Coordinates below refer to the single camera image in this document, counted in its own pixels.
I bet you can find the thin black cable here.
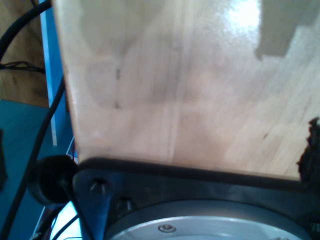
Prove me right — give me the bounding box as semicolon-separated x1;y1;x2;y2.
0;79;66;240

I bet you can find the black round knob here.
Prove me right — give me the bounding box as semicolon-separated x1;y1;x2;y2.
26;154;78;206

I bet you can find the thin dark wire bundle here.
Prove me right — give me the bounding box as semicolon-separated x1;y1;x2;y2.
0;61;46;75

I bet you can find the thick black cable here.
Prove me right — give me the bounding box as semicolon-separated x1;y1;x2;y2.
0;0;52;61

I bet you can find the blue metal bar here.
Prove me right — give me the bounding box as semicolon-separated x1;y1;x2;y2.
39;9;76;156

